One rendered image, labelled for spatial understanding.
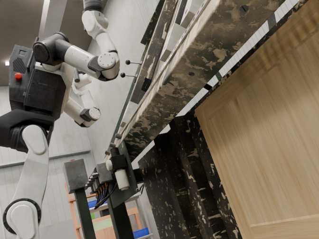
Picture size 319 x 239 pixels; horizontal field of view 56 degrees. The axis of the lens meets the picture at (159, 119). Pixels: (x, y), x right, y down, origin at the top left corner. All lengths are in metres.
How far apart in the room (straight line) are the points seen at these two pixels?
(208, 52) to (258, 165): 0.42
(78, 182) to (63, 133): 9.51
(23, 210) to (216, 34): 1.00
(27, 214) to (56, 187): 9.45
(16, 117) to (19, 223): 0.47
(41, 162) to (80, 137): 10.07
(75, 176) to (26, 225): 0.66
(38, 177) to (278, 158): 0.98
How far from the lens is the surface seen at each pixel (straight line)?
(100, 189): 1.60
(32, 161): 1.42
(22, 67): 1.59
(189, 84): 0.89
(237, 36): 0.73
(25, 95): 1.51
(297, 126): 0.87
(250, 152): 1.02
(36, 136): 1.44
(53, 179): 10.84
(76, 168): 1.94
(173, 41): 1.02
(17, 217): 1.35
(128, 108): 1.52
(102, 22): 1.54
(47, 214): 10.61
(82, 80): 1.98
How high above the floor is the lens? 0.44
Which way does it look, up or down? 17 degrees up
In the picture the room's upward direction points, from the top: 18 degrees counter-clockwise
